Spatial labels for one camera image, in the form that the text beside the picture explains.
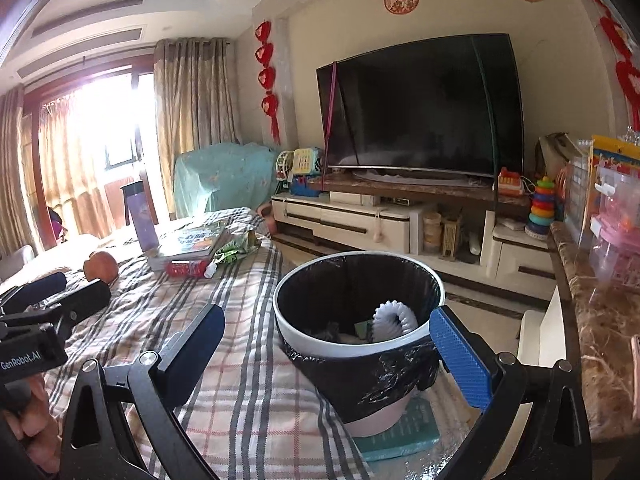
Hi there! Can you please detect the red small snack packet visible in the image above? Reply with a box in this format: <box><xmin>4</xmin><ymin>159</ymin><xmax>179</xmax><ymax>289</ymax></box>
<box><xmin>165</xmin><ymin>260</ymin><xmax>217</xmax><ymax>278</ymax></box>

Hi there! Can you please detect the white trash bin black liner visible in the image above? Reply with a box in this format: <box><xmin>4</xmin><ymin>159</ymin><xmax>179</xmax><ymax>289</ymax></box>
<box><xmin>273</xmin><ymin>250</ymin><xmax>446</xmax><ymax>438</ymax></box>

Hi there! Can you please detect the person's left hand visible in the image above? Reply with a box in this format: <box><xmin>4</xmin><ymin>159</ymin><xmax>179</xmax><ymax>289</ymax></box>
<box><xmin>1</xmin><ymin>375</ymin><xmax>62</xmax><ymax>474</ymax></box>

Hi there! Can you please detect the red apple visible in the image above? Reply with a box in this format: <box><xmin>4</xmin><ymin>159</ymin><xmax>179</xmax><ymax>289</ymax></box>
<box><xmin>82</xmin><ymin>252</ymin><xmax>119</xmax><ymax>284</ymax></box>

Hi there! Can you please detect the beige curtain left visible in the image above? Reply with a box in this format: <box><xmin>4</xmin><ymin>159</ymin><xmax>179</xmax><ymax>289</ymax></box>
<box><xmin>0</xmin><ymin>86</ymin><xmax>39</xmax><ymax>256</ymax></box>

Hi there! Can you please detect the beige curtain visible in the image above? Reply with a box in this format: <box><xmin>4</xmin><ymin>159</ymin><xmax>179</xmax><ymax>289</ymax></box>
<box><xmin>0</xmin><ymin>86</ymin><xmax>39</xmax><ymax>256</ymax></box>
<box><xmin>153</xmin><ymin>38</ymin><xmax>242</xmax><ymax>217</ymax></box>

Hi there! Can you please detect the plaid checkered tablecloth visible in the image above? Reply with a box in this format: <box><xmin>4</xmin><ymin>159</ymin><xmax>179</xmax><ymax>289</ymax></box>
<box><xmin>44</xmin><ymin>208</ymin><xmax>371</xmax><ymax>479</ymax></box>

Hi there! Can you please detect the teal book under bin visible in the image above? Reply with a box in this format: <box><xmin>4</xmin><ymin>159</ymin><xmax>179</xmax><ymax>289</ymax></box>
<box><xmin>354</xmin><ymin>396</ymin><xmax>439</xmax><ymax>462</ymax></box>

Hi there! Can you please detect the colourful children's book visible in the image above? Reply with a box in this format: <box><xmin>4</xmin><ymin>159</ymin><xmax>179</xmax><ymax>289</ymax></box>
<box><xmin>145</xmin><ymin>224</ymin><xmax>232</xmax><ymax>272</ymax></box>

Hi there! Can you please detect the purple water bottle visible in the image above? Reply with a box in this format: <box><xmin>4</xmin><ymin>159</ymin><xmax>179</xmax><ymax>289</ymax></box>
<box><xmin>120</xmin><ymin>180</ymin><xmax>158</xmax><ymax>252</ymax></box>

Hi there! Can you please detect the green crumpled candy wrapper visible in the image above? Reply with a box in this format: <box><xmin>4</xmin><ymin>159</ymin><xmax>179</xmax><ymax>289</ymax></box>
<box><xmin>212</xmin><ymin>230</ymin><xmax>260</xmax><ymax>264</ymax></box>

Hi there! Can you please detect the marble side counter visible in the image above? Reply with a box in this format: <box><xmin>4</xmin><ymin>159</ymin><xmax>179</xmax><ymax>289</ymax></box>
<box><xmin>549</xmin><ymin>221</ymin><xmax>639</xmax><ymax>443</ymax></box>

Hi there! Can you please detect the white tv cabinet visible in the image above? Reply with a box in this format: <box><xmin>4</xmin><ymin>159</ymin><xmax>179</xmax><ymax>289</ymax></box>
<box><xmin>271</xmin><ymin>172</ymin><xmax>555</xmax><ymax>302</ymax></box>

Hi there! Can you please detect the pink plastic storage box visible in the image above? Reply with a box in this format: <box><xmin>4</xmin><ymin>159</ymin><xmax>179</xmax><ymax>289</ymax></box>
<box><xmin>589</xmin><ymin>166</ymin><xmax>640</xmax><ymax>292</ymax></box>

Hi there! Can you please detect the red toy telephone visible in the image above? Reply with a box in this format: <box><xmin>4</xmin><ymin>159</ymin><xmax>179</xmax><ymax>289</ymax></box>
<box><xmin>497</xmin><ymin>167</ymin><xmax>525</xmax><ymax>197</ymax></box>

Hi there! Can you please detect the teal cloth covered furniture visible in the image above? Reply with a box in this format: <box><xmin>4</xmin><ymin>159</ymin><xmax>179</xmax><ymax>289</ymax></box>
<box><xmin>174</xmin><ymin>143</ymin><xmax>279</xmax><ymax>218</ymax></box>

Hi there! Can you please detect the toy cash register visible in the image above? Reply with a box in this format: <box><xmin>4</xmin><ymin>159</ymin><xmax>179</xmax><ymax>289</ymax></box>
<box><xmin>276</xmin><ymin>148</ymin><xmax>323</xmax><ymax>197</ymax></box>

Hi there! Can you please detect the beige curtain right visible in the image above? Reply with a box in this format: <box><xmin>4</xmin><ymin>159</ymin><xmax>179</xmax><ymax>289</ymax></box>
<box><xmin>153</xmin><ymin>38</ymin><xmax>242</xmax><ymax>217</ymax></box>

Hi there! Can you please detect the black flat screen television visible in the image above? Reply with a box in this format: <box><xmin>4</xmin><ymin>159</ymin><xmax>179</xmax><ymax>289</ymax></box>
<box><xmin>317</xmin><ymin>34</ymin><xmax>525</xmax><ymax>178</ymax></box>

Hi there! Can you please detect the red chinese knot decoration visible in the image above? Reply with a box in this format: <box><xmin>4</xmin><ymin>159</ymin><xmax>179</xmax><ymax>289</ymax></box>
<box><xmin>254</xmin><ymin>21</ymin><xmax>281</xmax><ymax>145</ymax></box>

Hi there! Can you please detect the pink stick leaning on television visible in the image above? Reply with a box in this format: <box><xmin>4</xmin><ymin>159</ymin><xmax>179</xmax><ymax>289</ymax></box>
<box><xmin>321</xmin><ymin>62</ymin><xmax>337</xmax><ymax>192</ymax></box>

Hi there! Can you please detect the rainbow stacking ring toy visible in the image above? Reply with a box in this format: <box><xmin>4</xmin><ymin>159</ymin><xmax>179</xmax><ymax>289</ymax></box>
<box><xmin>524</xmin><ymin>176</ymin><xmax>555</xmax><ymax>240</ymax></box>

